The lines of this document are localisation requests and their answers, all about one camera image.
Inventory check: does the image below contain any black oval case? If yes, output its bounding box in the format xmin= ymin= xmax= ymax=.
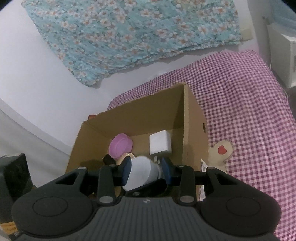
xmin=103 ymin=154 xmax=116 ymax=166

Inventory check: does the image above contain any white supplement bottle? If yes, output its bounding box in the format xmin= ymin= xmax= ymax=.
xmin=122 ymin=156 xmax=162 ymax=191

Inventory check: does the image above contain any purple plastic lid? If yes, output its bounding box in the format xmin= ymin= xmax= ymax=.
xmin=108 ymin=133 xmax=133 ymax=159

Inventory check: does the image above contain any white charger plug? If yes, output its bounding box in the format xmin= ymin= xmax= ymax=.
xmin=149 ymin=130 xmax=172 ymax=163

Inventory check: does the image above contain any gold lid black jar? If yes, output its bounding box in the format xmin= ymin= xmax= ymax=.
xmin=116 ymin=153 xmax=135 ymax=166

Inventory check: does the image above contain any brown cardboard box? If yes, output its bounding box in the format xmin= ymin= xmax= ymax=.
xmin=65 ymin=82 xmax=210 ymax=202

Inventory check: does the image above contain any red gift bag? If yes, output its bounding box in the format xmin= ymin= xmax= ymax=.
xmin=88 ymin=114 xmax=96 ymax=120

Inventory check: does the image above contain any purple checkered tablecloth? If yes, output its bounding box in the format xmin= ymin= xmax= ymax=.
xmin=109 ymin=51 xmax=295 ymax=240

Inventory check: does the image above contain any floral teal cloth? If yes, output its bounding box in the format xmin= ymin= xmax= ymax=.
xmin=22 ymin=0 xmax=241 ymax=86

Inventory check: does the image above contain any white water dispenser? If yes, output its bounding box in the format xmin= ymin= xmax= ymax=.
xmin=267 ymin=23 xmax=295 ymax=88

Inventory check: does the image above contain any blue water jug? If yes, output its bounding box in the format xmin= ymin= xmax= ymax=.
xmin=270 ymin=0 xmax=295 ymax=22

